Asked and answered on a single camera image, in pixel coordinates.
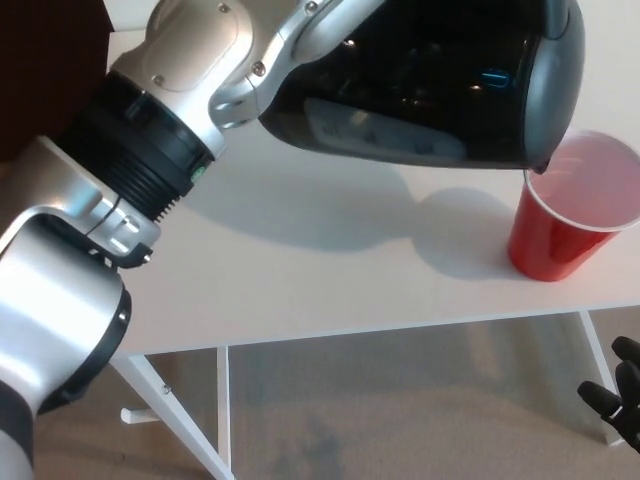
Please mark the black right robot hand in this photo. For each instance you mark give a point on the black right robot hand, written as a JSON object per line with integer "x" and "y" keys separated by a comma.
{"x": 630, "y": 405}

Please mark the black electric kettle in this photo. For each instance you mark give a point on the black electric kettle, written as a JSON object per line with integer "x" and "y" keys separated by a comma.
{"x": 400, "y": 80}

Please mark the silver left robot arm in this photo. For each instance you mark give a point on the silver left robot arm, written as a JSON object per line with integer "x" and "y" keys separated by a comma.
{"x": 65, "y": 300}

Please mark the red plastic cup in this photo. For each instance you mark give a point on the red plastic cup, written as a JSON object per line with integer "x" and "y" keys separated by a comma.
{"x": 555, "y": 245}

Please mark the dark brown wooden panel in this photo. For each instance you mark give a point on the dark brown wooden panel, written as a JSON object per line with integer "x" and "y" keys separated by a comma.
{"x": 40, "y": 60}

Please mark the white metal table leg frame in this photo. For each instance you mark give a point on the white metal table leg frame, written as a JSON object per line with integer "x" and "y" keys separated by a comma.
{"x": 597, "y": 360}
{"x": 222, "y": 400}

